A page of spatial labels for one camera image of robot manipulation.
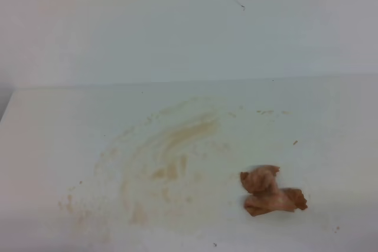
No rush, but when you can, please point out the pink stained rag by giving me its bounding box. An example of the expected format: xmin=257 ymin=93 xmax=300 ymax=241
xmin=240 ymin=165 xmax=308 ymax=217

